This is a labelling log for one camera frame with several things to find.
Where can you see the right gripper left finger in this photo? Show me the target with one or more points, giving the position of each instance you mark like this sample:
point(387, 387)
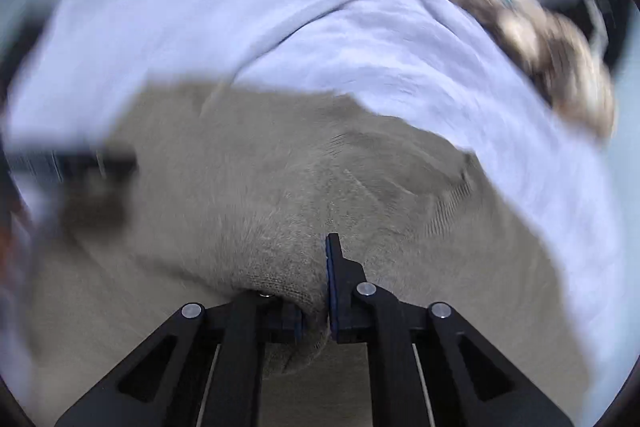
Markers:
point(201, 367)

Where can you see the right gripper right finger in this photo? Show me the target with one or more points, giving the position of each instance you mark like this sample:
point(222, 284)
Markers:
point(428, 366)

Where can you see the olive brown knit sweater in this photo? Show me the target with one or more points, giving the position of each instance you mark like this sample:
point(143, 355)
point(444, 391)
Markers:
point(238, 189)

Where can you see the pile of striped clothes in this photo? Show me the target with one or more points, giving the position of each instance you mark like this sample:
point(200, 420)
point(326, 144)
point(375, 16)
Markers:
point(566, 67)

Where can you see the lavender plush bed blanket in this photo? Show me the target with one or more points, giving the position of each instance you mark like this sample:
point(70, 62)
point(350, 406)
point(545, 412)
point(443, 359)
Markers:
point(425, 62)

